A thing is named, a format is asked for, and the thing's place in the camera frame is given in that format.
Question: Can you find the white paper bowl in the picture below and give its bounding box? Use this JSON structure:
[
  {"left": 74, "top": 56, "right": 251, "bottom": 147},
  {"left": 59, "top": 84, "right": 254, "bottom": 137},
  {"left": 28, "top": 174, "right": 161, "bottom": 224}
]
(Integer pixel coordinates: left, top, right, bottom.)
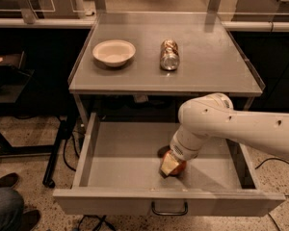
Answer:
[{"left": 92, "top": 39, "right": 136, "bottom": 67}]

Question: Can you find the crushed soda can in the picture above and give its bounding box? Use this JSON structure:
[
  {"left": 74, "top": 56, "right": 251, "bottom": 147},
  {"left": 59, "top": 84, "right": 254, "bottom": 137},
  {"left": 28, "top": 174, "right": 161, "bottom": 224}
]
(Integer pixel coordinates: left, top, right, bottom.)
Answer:
[{"left": 160, "top": 39, "right": 180, "bottom": 71}]

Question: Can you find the black side desk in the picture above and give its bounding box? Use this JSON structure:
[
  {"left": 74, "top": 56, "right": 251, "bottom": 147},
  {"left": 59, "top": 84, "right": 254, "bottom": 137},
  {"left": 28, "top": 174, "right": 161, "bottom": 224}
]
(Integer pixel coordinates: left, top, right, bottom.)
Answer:
[{"left": 0, "top": 52, "right": 76, "bottom": 188}]

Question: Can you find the black floor cable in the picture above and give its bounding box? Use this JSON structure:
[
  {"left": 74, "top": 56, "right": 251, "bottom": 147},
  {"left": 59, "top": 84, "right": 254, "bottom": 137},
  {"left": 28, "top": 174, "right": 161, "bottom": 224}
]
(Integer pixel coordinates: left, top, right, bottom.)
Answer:
[{"left": 254, "top": 157, "right": 289, "bottom": 231}]

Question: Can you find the brown shoe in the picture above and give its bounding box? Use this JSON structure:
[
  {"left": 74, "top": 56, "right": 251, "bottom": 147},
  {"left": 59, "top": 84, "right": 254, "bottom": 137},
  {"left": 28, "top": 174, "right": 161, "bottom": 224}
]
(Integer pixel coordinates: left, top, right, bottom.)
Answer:
[
  {"left": 0, "top": 172, "right": 19, "bottom": 188},
  {"left": 19, "top": 210, "right": 40, "bottom": 231}
]

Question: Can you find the black drawer handle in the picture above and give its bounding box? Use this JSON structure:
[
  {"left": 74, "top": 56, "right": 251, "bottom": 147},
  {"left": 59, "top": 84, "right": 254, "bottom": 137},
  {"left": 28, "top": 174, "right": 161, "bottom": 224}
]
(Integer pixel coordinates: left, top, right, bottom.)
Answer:
[{"left": 150, "top": 201, "right": 189, "bottom": 217}]

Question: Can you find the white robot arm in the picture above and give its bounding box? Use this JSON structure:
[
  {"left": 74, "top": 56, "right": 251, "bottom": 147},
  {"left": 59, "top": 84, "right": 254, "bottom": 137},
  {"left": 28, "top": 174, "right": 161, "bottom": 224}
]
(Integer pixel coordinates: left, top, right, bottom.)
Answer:
[{"left": 161, "top": 93, "right": 289, "bottom": 176}]

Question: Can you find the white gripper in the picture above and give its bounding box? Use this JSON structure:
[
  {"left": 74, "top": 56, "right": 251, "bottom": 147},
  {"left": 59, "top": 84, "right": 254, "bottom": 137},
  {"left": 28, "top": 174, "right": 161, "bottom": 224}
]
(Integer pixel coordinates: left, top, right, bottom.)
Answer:
[{"left": 159, "top": 125, "right": 213, "bottom": 179}]

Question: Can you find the grey metal cabinet table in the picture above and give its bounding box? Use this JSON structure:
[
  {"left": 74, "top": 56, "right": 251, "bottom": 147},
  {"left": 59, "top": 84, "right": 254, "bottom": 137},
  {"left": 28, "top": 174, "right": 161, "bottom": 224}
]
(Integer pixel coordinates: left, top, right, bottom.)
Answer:
[{"left": 68, "top": 0, "right": 263, "bottom": 123}]

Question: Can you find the grey open top drawer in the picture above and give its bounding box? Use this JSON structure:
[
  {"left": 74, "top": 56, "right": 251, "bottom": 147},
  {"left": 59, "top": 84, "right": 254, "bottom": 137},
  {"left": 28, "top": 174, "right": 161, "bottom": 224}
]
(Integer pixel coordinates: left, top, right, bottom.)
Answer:
[{"left": 53, "top": 115, "right": 285, "bottom": 217}]

